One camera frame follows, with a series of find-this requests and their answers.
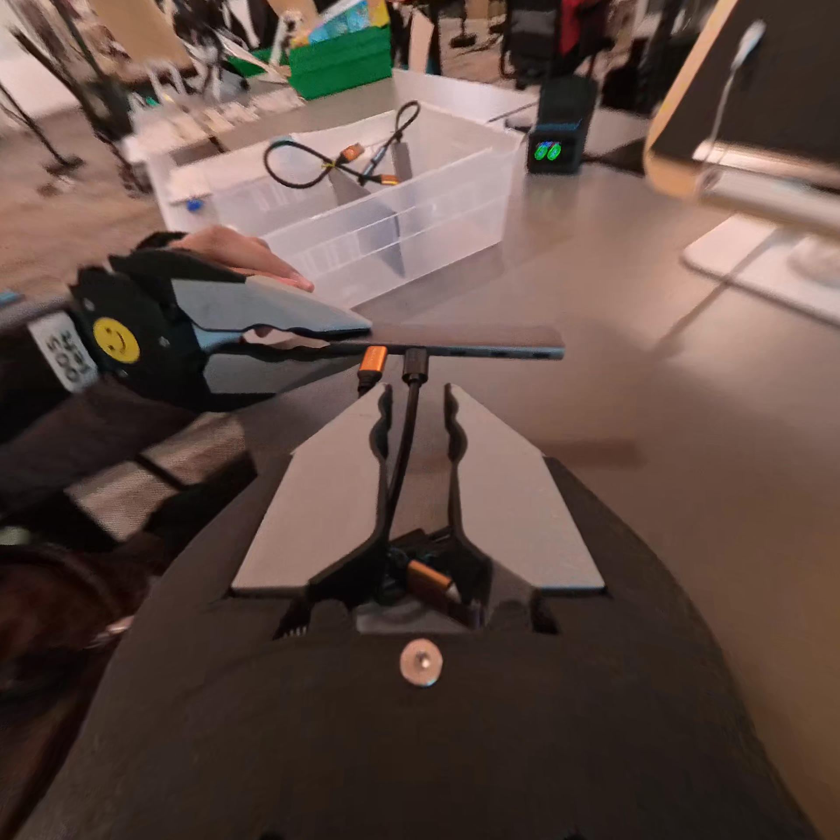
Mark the clear plastic storage box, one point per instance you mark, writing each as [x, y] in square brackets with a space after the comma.
[433, 210]

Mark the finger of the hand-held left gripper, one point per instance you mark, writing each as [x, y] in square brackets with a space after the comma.
[262, 371]
[262, 305]

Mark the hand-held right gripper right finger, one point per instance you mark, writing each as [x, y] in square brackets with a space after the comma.
[518, 512]

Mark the brown cardboard box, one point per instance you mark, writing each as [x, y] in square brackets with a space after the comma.
[141, 33]

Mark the green plastic bin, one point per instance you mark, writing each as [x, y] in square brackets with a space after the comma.
[341, 65]

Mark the grey usb hub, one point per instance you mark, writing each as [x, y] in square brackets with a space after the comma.
[401, 161]
[485, 341]

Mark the black device with green lights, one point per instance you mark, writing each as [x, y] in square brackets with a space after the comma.
[561, 124]

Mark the person's left hand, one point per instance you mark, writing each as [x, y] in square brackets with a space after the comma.
[243, 253]

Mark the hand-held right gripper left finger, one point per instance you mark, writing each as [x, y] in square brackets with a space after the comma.
[321, 499]

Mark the black tripod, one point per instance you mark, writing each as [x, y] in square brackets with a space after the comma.
[52, 131]

